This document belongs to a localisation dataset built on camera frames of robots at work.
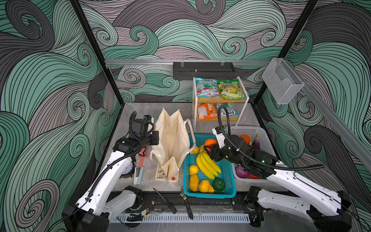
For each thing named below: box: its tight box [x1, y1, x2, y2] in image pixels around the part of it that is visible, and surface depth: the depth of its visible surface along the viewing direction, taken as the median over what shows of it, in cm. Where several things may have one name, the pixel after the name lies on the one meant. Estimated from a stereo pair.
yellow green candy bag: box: [216, 78, 246, 101], surface depth 79 cm
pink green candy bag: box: [195, 77, 220, 99], surface depth 80 cm
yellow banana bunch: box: [196, 148, 222, 180], surface depth 83 cm
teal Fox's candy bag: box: [216, 102, 239, 119], surface depth 93 cm
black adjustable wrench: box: [179, 187, 194, 220], surface depth 73 cm
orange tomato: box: [240, 134, 251, 145], surface depth 94 cm
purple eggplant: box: [252, 133, 261, 151], surface depth 91 cm
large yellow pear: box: [198, 179, 215, 194], surface depth 76 cm
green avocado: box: [212, 177, 226, 192], surface depth 76 cm
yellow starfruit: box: [188, 174, 200, 192], surface depth 77 cm
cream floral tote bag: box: [150, 107, 197, 183], surface depth 79 cm
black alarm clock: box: [118, 161, 136, 179], surface depth 83 cm
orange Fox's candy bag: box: [197, 102, 218, 121], surface depth 92 cm
